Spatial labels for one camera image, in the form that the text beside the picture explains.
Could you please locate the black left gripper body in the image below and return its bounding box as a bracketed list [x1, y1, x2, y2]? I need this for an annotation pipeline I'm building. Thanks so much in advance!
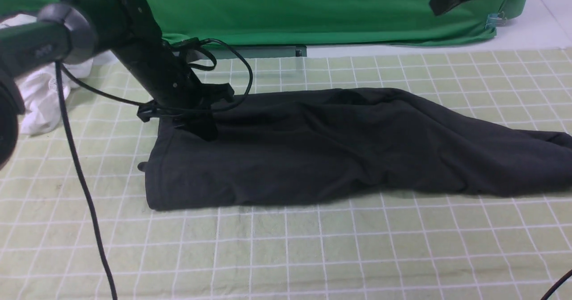
[136, 61, 235, 141]

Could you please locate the dark gray long-sleeved shirt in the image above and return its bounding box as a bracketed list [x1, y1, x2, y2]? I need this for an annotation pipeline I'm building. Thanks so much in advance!
[143, 88, 572, 211]

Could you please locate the light green checkered table mat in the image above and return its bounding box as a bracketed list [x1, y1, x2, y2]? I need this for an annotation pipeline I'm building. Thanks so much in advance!
[0, 49, 571, 300]

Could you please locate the crumpled white shirt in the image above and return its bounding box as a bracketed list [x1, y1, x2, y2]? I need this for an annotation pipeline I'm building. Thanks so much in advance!
[1, 13, 94, 135]

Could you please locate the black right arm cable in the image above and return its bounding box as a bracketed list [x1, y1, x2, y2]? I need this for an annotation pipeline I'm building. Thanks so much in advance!
[541, 269, 572, 300]

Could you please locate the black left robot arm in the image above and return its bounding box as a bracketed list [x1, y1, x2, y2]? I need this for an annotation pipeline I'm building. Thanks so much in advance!
[0, 0, 234, 165]

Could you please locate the green backdrop cloth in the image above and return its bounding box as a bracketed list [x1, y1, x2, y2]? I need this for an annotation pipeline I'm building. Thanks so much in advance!
[1, 0, 525, 47]

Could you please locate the green metal base bracket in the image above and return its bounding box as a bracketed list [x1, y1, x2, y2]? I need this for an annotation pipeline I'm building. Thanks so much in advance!
[208, 45, 307, 59]

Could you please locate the metal binder clip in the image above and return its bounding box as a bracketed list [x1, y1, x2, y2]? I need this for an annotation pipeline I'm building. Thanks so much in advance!
[484, 12, 508, 30]

